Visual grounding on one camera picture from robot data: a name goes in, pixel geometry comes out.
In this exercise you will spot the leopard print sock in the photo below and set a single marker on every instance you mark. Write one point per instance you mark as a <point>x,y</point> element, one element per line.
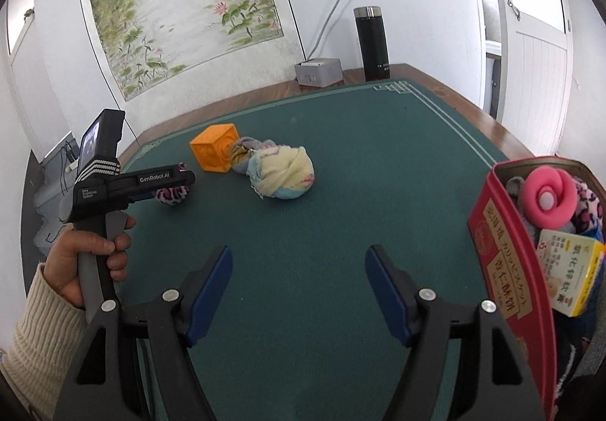
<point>173,197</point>
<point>587,208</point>

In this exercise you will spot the person's left hand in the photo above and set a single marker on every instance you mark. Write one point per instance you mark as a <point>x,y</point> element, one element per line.
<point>61,265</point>

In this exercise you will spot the person's left forearm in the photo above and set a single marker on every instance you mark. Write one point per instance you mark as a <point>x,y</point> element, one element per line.
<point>38,345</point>

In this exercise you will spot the orange rubber cube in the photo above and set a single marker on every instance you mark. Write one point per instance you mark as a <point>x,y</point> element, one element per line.
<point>213,149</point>

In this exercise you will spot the small grey box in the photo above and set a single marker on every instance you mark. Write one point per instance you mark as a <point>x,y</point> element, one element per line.
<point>318,73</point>

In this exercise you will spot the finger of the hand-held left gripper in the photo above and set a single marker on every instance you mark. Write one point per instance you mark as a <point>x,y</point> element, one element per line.
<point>188,178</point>
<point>144,197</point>

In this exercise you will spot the wall painting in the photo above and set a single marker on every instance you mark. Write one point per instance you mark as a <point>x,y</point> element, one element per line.
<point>189,9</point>

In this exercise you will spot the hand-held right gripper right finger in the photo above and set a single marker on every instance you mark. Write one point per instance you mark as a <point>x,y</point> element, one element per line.
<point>388,298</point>

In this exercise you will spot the pastel yellow sock bundle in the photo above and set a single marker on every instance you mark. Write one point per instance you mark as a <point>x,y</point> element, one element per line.
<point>284,172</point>

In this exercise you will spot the white power strip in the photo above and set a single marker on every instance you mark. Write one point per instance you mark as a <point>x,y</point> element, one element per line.
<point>71,160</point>

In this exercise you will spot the pink foam curler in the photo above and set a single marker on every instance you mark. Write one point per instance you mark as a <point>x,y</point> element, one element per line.
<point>563,208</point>

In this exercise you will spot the striped grey sock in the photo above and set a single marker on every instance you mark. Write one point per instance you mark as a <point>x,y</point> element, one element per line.
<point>241,156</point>

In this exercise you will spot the yellow medicine box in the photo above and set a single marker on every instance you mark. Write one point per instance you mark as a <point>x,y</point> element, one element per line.
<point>568,269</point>

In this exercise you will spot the black thermos bottle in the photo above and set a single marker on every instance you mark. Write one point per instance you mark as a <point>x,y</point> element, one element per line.
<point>373,47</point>

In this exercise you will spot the red tin container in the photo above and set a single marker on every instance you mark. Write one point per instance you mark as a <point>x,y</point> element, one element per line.
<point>502,260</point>

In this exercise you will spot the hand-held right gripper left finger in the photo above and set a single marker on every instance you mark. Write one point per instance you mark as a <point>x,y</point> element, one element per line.
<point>210,298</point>

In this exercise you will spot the white door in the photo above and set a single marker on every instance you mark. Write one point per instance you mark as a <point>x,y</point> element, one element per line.
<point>535,71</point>

